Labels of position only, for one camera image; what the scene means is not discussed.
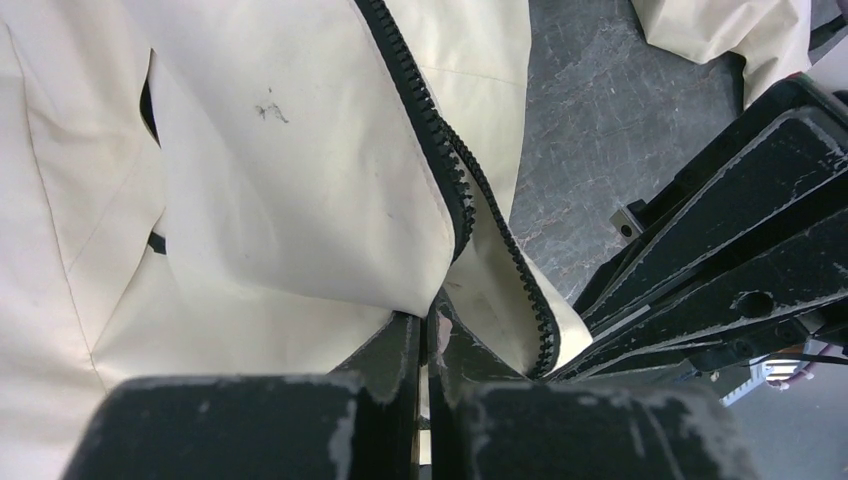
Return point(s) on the cream zip-up jacket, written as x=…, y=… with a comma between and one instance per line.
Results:
x=252, y=187

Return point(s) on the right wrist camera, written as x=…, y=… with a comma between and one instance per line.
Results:
x=629, y=220

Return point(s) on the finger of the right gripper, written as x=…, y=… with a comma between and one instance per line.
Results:
x=803, y=273
x=778, y=168

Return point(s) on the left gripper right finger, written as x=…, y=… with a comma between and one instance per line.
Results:
x=490, y=422

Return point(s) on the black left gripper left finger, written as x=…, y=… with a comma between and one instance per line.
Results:
x=357, y=422

